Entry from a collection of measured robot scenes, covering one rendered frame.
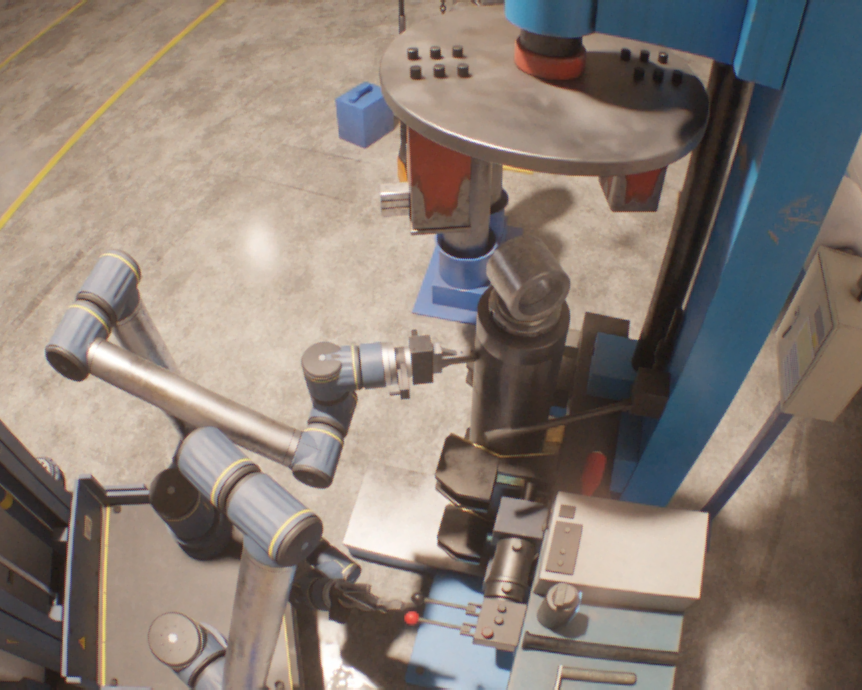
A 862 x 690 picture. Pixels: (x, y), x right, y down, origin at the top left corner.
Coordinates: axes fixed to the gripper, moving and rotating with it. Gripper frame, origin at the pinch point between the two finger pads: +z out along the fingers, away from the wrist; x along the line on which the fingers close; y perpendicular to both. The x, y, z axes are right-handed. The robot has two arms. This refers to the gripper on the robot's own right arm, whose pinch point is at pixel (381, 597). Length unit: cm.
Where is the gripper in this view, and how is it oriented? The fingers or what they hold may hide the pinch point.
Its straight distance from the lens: 187.4
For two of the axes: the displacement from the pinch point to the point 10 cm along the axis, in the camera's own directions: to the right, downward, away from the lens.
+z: 7.4, -2.5, -6.2
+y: 2.4, -7.7, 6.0
